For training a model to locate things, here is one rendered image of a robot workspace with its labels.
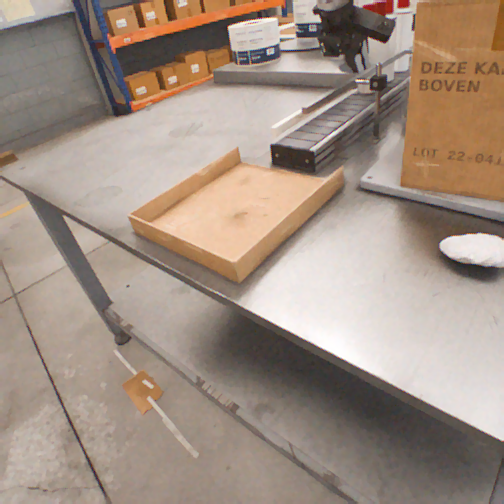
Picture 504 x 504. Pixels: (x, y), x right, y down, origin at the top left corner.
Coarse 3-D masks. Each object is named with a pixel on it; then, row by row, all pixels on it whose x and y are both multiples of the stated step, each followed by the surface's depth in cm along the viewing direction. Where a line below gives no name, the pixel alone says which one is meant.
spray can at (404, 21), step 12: (408, 0) 90; (396, 12) 93; (408, 12) 91; (408, 24) 93; (396, 36) 96; (408, 36) 95; (396, 48) 98; (396, 60) 100; (408, 60) 100; (396, 72) 102
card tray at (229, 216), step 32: (224, 160) 76; (192, 192) 72; (224, 192) 70; (256, 192) 68; (288, 192) 66; (320, 192) 59; (160, 224) 64; (192, 224) 62; (224, 224) 61; (256, 224) 59; (288, 224) 55; (192, 256) 54; (224, 256) 48; (256, 256) 51
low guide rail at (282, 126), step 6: (348, 90) 89; (330, 102) 84; (318, 108) 81; (294, 114) 75; (300, 114) 76; (282, 120) 73; (288, 120) 73; (294, 120) 75; (300, 120) 77; (276, 126) 71; (282, 126) 72; (288, 126) 74; (276, 132) 72; (282, 132) 73
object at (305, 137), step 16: (400, 80) 96; (352, 96) 90; (368, 96) 88; (336, 112) 82; (352, 112) 81; (304, 128) 77; (320, 128) 76; (336, 128) 75; (288, 144) 72; (304, 144) 71
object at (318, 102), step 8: (408, 48) 91; (392, 56) 85; (400, 56) 88; (384, 64) 82; (368, 72) 77; (352, 80) 73; (336, 88) 70; (344, 88) 71; (320, 96) 67; (328, 96) 68; (336, 96) 70; (312, 104) 64; (320, 104) 66; (304, 112) 64
